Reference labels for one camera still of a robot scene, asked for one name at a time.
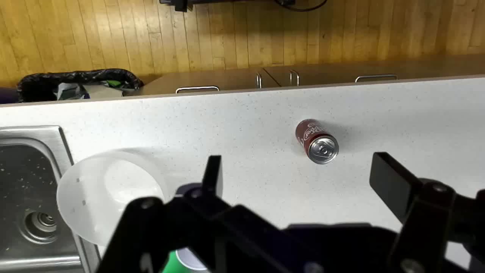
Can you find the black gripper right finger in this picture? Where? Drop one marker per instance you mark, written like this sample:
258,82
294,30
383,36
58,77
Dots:
399,186

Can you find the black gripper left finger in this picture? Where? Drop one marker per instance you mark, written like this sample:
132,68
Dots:
212,176

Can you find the red soda can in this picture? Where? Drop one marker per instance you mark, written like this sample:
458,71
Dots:
315,139

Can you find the clear plastic bowl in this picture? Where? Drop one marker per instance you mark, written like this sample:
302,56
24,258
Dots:
100,201

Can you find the green plastic cup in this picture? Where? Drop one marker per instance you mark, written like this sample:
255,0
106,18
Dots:
176,261

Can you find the wooden base cabinet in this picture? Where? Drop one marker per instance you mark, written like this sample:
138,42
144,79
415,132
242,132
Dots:
323,69

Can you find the black stand foot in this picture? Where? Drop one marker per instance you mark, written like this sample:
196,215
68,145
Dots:
176,3

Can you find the stainless steel double sink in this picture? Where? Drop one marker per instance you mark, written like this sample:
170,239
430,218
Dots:
30,201

